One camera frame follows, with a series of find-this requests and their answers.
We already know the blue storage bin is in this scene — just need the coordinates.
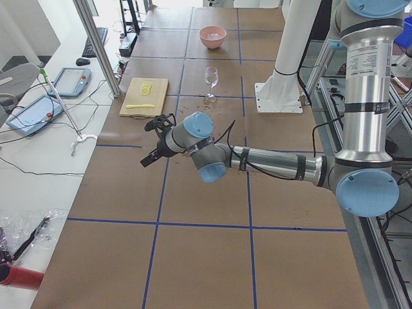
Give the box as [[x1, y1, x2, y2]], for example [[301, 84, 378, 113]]
[[395, 21, 412, 48]]

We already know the clear plastic bag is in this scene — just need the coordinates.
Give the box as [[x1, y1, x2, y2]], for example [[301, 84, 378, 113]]
[[1, 209, 68, 255]]

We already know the grey office chair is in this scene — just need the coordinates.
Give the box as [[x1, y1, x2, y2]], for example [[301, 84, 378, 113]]
[[1, 63, 40, 126]]

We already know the pink bowl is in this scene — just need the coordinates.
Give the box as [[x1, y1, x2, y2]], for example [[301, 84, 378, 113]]
[[199, 26, 227, 50]]

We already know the black strap tool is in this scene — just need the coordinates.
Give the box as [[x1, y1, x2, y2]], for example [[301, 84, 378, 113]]
[[11, 216, 51, 261]]

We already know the clear wine glass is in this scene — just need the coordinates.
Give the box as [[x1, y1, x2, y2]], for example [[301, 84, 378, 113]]
[[205, 67, 219, 102]]

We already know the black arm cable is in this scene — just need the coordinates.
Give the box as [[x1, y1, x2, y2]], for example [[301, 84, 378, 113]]
[[212, 119, 303, 181]]

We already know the blue teach pendant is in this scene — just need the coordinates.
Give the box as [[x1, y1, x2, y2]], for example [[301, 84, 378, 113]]
[[52, 68, 91, 98], [6, 95, 63, 136]]

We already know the clear ice cubes pile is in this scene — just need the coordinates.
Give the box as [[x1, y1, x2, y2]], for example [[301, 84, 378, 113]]
[[205, 33, 221, 41]]

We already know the black power box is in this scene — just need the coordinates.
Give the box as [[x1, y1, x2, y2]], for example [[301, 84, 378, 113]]
[[119, 33, 137, 57]]

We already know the blue teach pendant far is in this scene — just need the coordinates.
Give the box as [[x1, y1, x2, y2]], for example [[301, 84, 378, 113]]
[[52, 68, 91, 98]]

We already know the blue teach pendant near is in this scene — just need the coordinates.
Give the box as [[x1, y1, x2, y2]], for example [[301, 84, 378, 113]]
[[6, 95, 63, 136]]

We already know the aluminium frame post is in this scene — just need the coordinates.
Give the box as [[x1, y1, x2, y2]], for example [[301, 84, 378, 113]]
[[73, 0, 121, 98]]

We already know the black keyboard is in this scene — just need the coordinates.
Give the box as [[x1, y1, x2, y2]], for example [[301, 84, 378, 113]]
[[81, 26, 109, 59]]

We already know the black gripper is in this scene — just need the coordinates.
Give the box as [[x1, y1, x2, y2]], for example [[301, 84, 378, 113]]
[[140, 136, 176, 167]]

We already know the black computer mouse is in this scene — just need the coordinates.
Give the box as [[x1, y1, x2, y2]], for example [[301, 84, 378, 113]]
[[75, 58, 90, 66]]

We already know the red cylinder tube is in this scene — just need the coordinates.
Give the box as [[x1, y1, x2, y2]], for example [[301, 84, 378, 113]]
[[1, 263, 44, 290]]

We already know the metal reacher grabber stick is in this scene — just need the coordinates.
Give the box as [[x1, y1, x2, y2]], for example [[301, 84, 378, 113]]
[[39, 68, 97, 157]]

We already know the bamboo cutting board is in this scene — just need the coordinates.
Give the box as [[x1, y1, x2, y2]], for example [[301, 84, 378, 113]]
[[119, 78, 169, 118]]

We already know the yellow plastic knife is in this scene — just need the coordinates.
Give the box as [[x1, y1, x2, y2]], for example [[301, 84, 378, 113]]
[[126, 104, 156, 109]]

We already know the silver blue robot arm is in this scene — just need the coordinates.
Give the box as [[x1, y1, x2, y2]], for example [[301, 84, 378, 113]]
[[141, 1, 407, 217]]

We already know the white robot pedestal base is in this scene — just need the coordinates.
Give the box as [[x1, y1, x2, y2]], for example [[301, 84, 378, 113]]
[[255, 0, 321, 113]]

